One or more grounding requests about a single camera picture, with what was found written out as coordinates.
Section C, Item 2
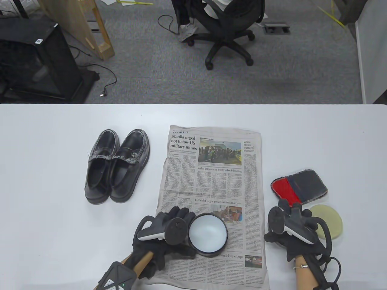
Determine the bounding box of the person's right hand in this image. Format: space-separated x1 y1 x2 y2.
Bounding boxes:
264 199 329 267

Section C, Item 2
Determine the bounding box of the person's left hand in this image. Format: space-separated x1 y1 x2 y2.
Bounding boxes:
132 206 197 280

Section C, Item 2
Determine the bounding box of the black leather care cream tin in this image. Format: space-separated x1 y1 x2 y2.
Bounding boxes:
188 213 228 258

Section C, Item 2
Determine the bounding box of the round yellow polishing sponge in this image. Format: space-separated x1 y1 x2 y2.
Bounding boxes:
310 205 344 241

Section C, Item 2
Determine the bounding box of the red and grey polishing cloth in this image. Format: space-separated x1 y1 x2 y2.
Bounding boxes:
270 169 328 208

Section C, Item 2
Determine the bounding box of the black leather shoe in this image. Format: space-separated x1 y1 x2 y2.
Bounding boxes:
85 130 120 205
109 129 150 203

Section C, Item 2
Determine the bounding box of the person's right forearm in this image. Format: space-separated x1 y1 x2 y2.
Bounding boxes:
294 254 321 290

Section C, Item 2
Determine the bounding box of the black left hand controller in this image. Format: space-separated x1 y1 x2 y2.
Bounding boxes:
134 216 189 246

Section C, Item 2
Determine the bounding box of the black hand controller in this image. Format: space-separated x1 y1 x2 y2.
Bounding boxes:
134 216 189 246
268 206 330 246

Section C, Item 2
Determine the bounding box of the black right hand controller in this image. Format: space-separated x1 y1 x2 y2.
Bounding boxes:
268 206 330 246

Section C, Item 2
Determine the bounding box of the newspaper sheet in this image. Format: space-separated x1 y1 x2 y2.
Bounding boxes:
150 125 270 290

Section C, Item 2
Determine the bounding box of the white partition panel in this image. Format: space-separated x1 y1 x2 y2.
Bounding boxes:
355 0 387 105

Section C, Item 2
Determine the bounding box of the floor socket box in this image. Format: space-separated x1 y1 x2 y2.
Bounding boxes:
262 22 291 35

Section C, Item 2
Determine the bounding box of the black swivel office chair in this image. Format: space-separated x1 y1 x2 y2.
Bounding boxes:
174 0 266 71

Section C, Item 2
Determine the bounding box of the yellow floor tape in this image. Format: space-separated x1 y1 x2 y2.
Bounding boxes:
314 0 347 28

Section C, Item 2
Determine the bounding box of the black cabinet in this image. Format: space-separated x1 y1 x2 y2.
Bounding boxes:
0 15 100 104

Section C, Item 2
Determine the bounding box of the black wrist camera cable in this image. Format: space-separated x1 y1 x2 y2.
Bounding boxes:
316 253 342 290

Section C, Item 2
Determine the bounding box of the black left wrist camera strap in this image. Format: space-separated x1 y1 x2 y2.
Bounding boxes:
97 262 137 290

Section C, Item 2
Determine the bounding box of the black power cable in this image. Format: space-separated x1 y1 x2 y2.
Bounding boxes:
68 45 118 98

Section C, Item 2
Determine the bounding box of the thin black floor cable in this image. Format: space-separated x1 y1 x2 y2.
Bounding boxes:
157 15 182 34

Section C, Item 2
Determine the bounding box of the wooden frame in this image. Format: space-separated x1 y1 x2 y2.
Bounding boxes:
38 0 115 60

